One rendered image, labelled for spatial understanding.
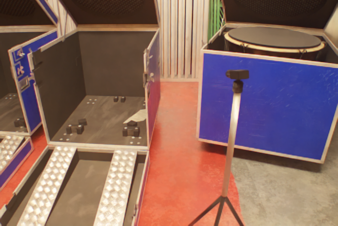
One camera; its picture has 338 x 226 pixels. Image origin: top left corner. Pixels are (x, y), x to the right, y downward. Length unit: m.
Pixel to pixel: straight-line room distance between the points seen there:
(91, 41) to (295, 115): 2.10
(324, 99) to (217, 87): 0.76
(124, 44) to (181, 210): 1.77
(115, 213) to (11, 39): 2.31
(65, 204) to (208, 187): 1.05
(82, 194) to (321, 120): 1.82
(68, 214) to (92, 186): 0.29
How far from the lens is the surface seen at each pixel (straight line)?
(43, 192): 2.17
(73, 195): 2.16
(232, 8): 2.93
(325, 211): 2.25
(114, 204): 1.96
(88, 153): 2.39
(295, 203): 2.22
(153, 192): 2.12
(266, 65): 2.01
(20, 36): 3.38
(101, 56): 3.04
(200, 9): 3.83
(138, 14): 2.74
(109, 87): 3.14
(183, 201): 2.05
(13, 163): 2.53
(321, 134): 2.26
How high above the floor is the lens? 1.49
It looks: 26 degrees down
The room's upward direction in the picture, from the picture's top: straight up
